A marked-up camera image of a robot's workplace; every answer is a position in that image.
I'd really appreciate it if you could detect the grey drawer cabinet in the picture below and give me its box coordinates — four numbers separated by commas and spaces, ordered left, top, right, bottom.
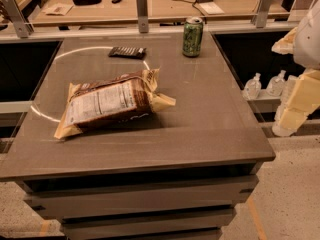
0, 33, 274, 240

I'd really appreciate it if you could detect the clear sanitizer bottle right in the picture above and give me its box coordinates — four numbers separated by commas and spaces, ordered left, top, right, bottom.
266, 70, 286, 97

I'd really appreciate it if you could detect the clear sanitizer bottle left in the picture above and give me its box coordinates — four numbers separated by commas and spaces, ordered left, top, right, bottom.
243, 73, 261, 100

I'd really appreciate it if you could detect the green soda can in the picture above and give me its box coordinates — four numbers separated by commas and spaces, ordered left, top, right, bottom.
182, 17, 203, 57

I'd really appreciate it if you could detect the metal bracket post right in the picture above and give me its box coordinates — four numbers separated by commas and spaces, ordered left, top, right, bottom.
251, 0, 273, 28

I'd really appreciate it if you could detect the brown chip bag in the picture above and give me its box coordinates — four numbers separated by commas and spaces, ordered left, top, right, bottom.
54, 69, 176, 139

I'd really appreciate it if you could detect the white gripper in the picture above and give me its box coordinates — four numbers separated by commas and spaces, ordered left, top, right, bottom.
271, 0, 320, 137

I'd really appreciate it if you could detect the metal bracket post left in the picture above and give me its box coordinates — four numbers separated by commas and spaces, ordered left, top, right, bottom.
0, 0, 34, 38

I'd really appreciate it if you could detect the small paper packet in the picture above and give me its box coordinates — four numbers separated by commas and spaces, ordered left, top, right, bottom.
45, 3, 73, 16

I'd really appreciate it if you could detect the dark chocolate bar wrapper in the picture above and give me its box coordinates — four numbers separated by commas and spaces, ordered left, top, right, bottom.
108, 47, 146, 59

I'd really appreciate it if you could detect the small dark remote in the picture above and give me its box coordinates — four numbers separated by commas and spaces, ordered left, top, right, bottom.
111, 0, 122, 4

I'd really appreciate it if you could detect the clear sanitizer bottle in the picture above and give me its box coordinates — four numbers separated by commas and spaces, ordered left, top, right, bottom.
266, 70, 286, 97
243, 73, 261, 100

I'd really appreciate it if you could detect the metal bracket post middle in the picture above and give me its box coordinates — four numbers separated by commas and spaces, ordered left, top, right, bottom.
136, 0, 149, 33

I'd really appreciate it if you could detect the black object on desk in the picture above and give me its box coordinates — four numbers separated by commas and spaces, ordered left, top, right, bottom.
73, 0, 102, 6

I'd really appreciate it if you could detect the white paper sheet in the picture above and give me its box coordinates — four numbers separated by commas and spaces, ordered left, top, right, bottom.
200, 2, 224, 15

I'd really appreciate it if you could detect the metal bracket post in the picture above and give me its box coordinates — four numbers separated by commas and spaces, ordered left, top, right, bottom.
136, 0, 149, 33
251, 0, 273, 28
0, 0, 34, 38

